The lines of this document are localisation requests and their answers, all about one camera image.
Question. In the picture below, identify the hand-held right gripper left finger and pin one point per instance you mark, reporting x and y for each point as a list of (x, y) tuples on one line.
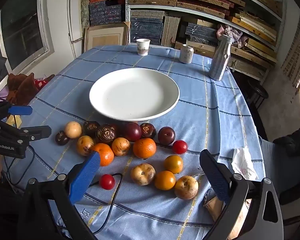
[(86, 177)]

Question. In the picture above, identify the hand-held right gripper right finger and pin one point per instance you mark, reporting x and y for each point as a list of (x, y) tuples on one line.
[(215, 177)]

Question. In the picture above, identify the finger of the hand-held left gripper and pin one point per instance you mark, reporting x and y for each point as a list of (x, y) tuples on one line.
[(37, 132), (20, 110)]

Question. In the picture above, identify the red cherry tomato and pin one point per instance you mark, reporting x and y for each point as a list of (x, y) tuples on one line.
[(179, 147), (107, 181)]

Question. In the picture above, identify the dark water chestnut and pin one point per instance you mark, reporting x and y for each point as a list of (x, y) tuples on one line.
[(91, 128), (62, 138), (148, 130), (106, 134)]

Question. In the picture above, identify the tan speckled pear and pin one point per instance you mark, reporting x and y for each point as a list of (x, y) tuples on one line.
[(186, 187), (142, 174)]

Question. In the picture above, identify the orange tangerine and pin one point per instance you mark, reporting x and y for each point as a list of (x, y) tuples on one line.
[(144, 148), (105, 153)]

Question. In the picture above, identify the spotted yellow-orange fruit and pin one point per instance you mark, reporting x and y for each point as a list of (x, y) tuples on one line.
[(85, 145), (120, 146)]

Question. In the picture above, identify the small tan round fruit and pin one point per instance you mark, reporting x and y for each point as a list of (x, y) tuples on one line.
[(73, 129)]

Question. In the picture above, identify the smooth yellow-orange citrus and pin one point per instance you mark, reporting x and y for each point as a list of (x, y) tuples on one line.
[(164, 180), (173, 164)]

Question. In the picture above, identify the dark red plum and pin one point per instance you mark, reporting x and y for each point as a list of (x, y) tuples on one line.
[(166, 135), (132, 131)]

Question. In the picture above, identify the white ceramic plate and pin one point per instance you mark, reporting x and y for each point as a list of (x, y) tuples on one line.
[(132, 95)]

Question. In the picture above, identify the yellow plastic object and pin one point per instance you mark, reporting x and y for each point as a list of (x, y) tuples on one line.
[(15, 122)]

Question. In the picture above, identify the purple cloth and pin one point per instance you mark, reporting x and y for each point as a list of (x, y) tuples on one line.
[(1, 95)]

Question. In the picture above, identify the brown cloth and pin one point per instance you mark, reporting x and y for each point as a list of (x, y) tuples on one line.
[(22, 86)]

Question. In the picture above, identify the tan leather pouch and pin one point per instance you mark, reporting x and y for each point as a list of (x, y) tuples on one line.
[(215, 207)]

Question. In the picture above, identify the crumpled white tissue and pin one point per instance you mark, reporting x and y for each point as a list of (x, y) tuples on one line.
[(242, 165)]

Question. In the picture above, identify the red white patterned cloth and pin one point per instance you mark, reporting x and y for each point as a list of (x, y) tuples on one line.
[(41, 83)]

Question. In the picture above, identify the blue checked tablecloth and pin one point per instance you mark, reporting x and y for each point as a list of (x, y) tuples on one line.
[(215, 120)]

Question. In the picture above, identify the grey chair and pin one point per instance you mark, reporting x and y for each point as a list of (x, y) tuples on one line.
[(272, 160)]

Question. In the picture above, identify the white framed window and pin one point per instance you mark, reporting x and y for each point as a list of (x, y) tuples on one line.
[(22, 25)]

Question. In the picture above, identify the black jacket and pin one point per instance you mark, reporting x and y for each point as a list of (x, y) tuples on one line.
[(293, 137)]

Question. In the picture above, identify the black stool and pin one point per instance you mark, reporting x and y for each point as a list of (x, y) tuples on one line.
[(258, 92)]

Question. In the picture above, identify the silver metal bottle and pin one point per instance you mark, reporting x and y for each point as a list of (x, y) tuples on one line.
[(220, 60)]

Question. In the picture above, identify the white drink can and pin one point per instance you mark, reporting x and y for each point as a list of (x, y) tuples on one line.
[(186, 54)]

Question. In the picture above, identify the white paper cup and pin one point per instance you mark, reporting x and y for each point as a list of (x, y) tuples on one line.
[(143, 47)]

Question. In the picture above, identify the pink cloth bundle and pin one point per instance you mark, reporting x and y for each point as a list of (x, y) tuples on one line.
[(230, 33)]

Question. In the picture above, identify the white wall trim strip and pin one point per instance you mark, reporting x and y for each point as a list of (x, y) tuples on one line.
[(70, 17)]

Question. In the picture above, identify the wooden picture frame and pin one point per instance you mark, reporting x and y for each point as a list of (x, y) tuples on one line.
[(106, 37)]

